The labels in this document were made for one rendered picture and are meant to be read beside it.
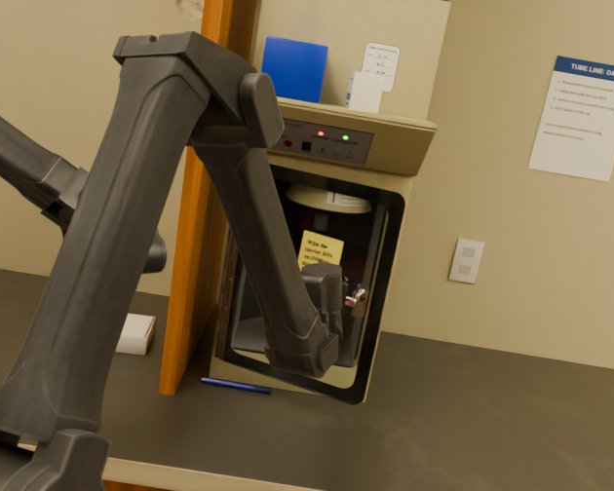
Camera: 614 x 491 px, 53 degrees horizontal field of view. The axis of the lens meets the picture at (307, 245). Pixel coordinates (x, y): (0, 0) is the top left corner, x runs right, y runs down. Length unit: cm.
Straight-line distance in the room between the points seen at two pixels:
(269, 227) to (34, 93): 112
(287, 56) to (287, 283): 43
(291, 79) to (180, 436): 62
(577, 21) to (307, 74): 84
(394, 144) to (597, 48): 77
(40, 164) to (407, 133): 56
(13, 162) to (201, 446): 54
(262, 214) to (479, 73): 103
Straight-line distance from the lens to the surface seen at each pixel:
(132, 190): 48
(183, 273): 111
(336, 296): 86
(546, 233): 171
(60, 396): 46
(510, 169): 165
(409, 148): 107
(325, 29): 113
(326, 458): 110
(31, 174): 85
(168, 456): 106
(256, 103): 58
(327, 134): 105
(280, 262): 70
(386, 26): 113
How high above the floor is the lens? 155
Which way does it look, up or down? 15 degrees down
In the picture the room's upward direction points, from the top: 10 degrees clockwise
